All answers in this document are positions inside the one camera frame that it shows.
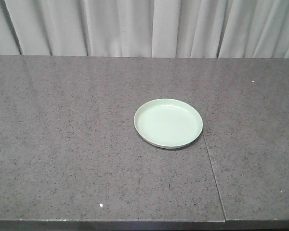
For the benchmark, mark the light green round plate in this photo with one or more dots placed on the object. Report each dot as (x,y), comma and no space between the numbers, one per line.
(168,123)

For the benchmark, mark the white pleated curtain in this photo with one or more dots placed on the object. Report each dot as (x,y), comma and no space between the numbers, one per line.
(146,28)

